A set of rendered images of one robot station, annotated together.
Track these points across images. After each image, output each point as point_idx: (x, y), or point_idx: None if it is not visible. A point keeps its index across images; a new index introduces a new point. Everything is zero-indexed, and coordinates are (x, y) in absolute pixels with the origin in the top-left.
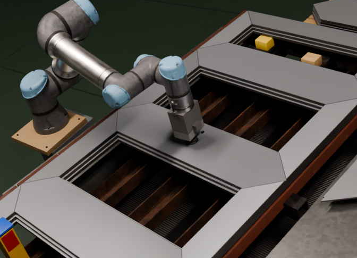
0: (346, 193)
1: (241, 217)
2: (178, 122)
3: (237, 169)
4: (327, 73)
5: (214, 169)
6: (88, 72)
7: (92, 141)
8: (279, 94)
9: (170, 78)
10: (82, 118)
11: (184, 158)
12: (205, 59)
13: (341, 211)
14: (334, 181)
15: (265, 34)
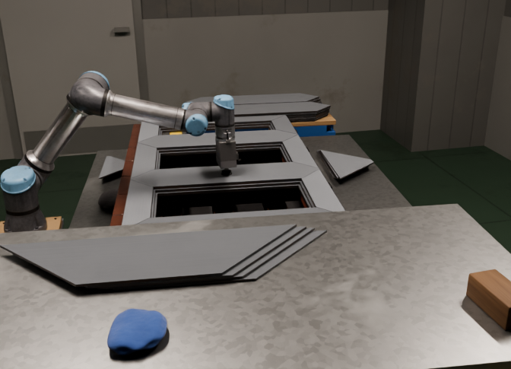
0: (347, 172)
1: (324, 186)
2: (229, 151)
3: (283, 173)
4: (258, 132)
5: (268, 177)
6: (163, 111)
7: (141, 196)
8: (242, 146)
9: (230, 107)
10: (58, 217)
11: (238, 180)
12: (157, 144)
13: (350, 184)
14: (325, 176)
15: (175, 131)
